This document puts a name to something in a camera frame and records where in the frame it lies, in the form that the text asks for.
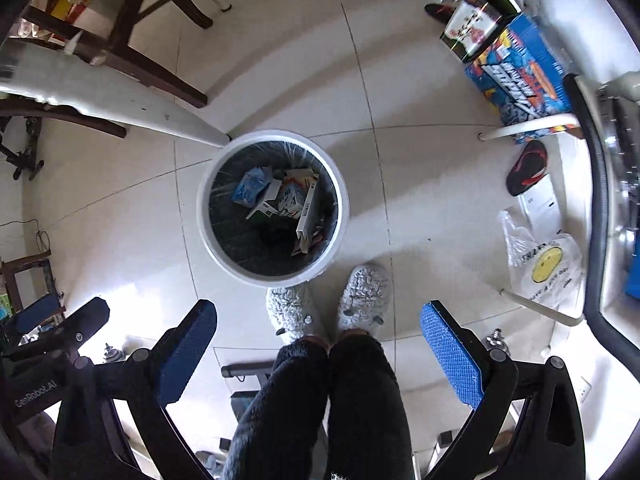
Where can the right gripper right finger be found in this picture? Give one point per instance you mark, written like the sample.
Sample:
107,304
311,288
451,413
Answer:
524,421

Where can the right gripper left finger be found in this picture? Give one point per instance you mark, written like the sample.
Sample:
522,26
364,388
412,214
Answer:
89,442

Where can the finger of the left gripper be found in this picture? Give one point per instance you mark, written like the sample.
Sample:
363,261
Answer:
32,316
66,337

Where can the small blue milk carton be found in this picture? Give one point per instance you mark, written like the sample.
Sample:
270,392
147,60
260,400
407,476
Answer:
291,199

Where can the white green carton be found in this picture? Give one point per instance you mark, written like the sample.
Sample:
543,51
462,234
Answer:
266,206

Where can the blue white snack packet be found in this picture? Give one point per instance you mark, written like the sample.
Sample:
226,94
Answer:
252,184

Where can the long white toothpaste box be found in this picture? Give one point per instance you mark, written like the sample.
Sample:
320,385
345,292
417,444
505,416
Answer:
309,214

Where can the white round trash bin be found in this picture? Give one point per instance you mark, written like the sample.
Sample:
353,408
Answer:
268,253

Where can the metal dumbbell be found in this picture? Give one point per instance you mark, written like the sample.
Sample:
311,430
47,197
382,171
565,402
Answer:
113,355

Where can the left grey fluffy slipper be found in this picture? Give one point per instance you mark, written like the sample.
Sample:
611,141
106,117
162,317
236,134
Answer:
293,314

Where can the grey fluffy slipper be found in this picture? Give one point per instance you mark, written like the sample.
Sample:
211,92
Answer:
293,314
365,300

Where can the white yellow plastic bag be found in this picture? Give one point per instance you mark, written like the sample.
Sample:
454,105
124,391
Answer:
546,272

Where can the person's dark fuzzy legs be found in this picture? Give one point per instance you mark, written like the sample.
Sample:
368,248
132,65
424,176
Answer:
352,389

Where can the right grey fluffy slipper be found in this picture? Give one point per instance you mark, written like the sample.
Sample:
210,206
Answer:
365,300

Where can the white table leg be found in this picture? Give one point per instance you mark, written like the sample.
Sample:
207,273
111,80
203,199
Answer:
52,77

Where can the red black slipper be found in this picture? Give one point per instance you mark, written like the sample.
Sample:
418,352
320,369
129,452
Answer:
529,169

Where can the dark wooden chair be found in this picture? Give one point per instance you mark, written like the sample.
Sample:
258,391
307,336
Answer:
138,38

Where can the blue printed drink carton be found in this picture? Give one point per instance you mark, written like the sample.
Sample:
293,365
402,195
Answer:
521,77

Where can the white black liquor box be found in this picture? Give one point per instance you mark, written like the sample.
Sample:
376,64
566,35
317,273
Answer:
469,27

